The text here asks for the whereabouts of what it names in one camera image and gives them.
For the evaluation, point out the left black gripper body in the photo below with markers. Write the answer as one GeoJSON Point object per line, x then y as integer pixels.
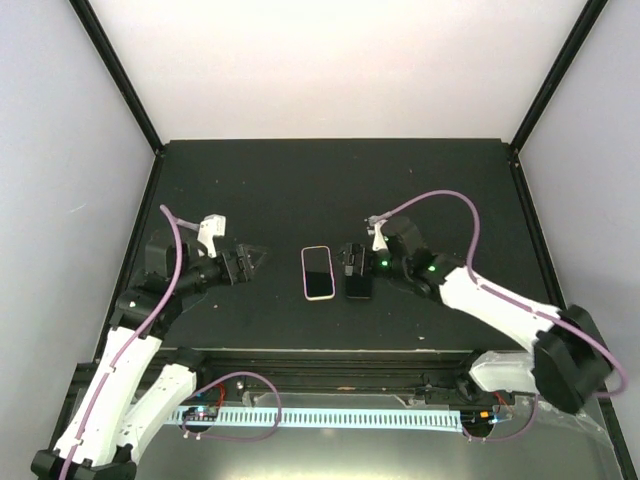
{"type": "Point", "coordinates": [228, 275]}

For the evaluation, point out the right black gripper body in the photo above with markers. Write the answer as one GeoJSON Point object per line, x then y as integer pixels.
{"type": "Point", "coordinates": [364, 252]}

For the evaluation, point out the beige phone case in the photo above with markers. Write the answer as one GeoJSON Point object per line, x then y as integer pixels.
{"type": "Point", "coordinates": [304, 275]}

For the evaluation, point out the black phone case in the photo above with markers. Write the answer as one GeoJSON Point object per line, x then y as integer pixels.
{"type": "Point", "coordinates": [358, 287]}

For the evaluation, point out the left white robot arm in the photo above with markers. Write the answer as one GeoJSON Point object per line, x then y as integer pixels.
{"type": "Point", "coordinates": [111, 429]}

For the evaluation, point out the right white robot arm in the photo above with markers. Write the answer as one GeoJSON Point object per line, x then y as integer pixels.
{"type": "Point", "coordinates": [563, 360]}

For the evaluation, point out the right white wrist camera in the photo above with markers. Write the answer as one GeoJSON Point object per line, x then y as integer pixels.
{"type": "Point", "coordinates": [374, 230]}

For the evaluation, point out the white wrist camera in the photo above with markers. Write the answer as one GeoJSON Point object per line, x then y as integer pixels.
{"type": "Point", "coordinates": [211, 228]}
{"type": "Point", "coordinates": [374, 230]}

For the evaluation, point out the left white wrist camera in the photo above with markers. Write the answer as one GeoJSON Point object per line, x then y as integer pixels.
{"type": "Point", "coordinates": [211, 228]}

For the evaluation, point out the black aluminium front rail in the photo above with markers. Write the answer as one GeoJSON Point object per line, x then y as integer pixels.
{"type": "Point", "coordinates": [430, 376]}

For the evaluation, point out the white slotted cable duct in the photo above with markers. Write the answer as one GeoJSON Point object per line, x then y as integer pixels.
{"type": "Point", "coordinates": [318, 418]}

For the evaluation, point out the left black frame post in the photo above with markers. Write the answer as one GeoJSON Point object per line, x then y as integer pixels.
{"type": "Point", "coordinates": [103, 46]}

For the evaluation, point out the black frame post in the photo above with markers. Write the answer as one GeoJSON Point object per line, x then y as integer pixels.
{"type": "Point", "coordinates": [103, 46]}
{"type": "Point", "coordinates": [572, 45]}

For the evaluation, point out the right black frame post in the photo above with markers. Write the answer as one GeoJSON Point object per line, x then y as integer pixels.
{"type": "Point", "coordinates": [572, 45]}

